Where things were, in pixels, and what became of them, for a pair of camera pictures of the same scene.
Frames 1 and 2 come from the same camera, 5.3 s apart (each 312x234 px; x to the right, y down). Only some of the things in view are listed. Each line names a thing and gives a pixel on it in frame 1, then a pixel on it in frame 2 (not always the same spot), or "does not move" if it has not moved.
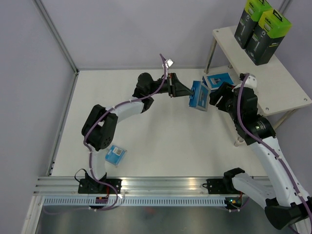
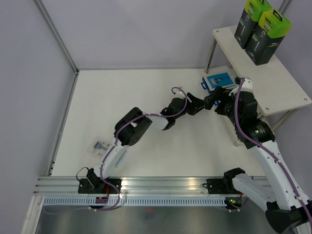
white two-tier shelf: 280,83 does not move
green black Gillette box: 254,11 does not move
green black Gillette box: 268,34 does not move
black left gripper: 178,89 → 196,104
